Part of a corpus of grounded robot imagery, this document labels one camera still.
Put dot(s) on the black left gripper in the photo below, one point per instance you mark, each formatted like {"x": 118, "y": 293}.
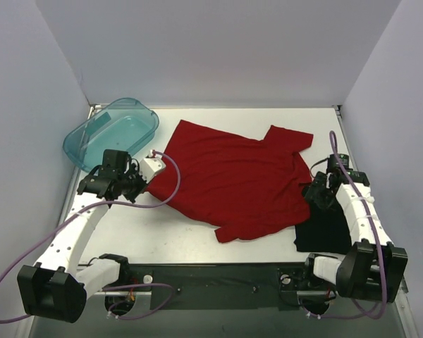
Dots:
{"x": 135, "y": 186}

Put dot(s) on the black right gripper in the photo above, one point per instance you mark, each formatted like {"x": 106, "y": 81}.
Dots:
{"x": 317, "y": 190}

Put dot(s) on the red t shirt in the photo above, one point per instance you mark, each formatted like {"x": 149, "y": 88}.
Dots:
{"x": 247, "y": 188}

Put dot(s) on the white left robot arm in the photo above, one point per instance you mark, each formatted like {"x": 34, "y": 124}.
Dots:
{"x": 53, "y": 287}

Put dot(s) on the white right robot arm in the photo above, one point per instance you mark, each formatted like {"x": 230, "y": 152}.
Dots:
{"x": 373, "y": 268}

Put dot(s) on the folded black t shirt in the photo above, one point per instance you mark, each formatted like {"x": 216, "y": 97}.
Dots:
{"x": 326, "y": 229}

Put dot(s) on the teal plastic bin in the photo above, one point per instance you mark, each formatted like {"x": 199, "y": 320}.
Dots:
{"x": 125, "y": 125}

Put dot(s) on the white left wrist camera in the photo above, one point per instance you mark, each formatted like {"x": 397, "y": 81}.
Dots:
{"x": 151, "y": 166}

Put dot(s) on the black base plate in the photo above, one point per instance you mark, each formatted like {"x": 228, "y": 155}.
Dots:
{"x": 228, "y": 286}

